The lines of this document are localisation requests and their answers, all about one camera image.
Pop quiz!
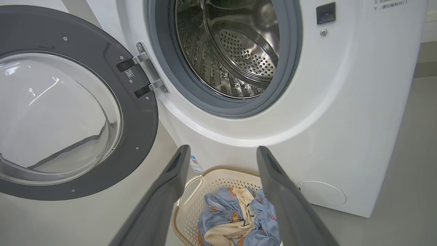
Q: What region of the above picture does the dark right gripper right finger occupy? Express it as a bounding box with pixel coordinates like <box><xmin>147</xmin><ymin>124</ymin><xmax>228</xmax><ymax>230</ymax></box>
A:
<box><xmin>256</xmin><ymin>146</ymin><xmax>340</xmax><ymax>246</ymax></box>

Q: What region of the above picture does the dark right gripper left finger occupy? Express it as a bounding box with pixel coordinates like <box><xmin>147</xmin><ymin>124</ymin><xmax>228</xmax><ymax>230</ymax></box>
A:
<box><xmin>109</xmin><ymin>145</ymin><xmax>191</xmax><ymax>246</ymax></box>

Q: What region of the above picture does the blue bear print garment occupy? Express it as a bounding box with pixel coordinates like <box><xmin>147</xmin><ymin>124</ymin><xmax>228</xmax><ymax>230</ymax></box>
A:
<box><xmin>239</xmin><ymin>189</ymin><xmax>282</xmax><ymax>246</ymax></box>

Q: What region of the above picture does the cream and blue garment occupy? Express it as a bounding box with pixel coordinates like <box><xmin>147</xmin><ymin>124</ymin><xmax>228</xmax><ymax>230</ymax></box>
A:
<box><xmin>198</xmin><ymin>187</ymin><xmax>257</xmax><ymax>246</ymax></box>

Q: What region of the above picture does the dark round glass washer door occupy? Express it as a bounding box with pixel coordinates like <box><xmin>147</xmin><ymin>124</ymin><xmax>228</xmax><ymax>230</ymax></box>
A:
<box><xmin>0</xmin><ymin>5</ymin><xmax>159</xmax><ymax>201</ymax></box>

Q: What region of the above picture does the white front-load washing machine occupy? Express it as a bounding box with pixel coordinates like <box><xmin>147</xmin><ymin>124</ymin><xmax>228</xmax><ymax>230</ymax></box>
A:
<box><xmin>85</xmin><ymin>0</ymin><xmax>429</xmax><ymax>218</ymax></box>

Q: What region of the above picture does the metal door hinge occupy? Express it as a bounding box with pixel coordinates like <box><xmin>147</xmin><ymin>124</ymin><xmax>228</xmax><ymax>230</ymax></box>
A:
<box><xmin>136</xmin><ymin>42</ymin><xmax>169</xmax><ymax>94</ymax></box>

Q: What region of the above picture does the stainless steel washing machine drum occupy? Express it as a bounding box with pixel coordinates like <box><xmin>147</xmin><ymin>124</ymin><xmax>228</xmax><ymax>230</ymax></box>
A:
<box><xmin>175</xmin><ymin>0</ymin><xmax>280</xmax><ymax>99</ymax></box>

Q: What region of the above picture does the black door latch socket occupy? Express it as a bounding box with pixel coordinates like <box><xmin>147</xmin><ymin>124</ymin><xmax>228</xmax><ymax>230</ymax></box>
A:
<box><xmin>316</xmin><ymin>2</ymin><xmax>336</xmax><ymax>25</ymax></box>

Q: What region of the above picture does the white perforated basket brown rim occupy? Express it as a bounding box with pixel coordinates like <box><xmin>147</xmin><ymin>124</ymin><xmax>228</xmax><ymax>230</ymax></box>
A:
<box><xmin>171</xmin><ymin>165</ymin><xmax>284</xmax><ymax>246</ymax></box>

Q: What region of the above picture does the round white filter cover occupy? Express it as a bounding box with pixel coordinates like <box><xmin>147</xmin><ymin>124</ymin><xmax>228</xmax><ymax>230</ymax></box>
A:
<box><xmin>296</xmin><ymin>180</ymin><xmax>347</xmax><ymax>208</ymax></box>

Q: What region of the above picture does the blue energy label sticker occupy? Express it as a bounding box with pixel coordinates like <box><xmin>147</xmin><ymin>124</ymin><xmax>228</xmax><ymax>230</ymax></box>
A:
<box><xmin>189</xmin><ymin>155</ymin><xmax>205</xmax><ymax>173</ymax></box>

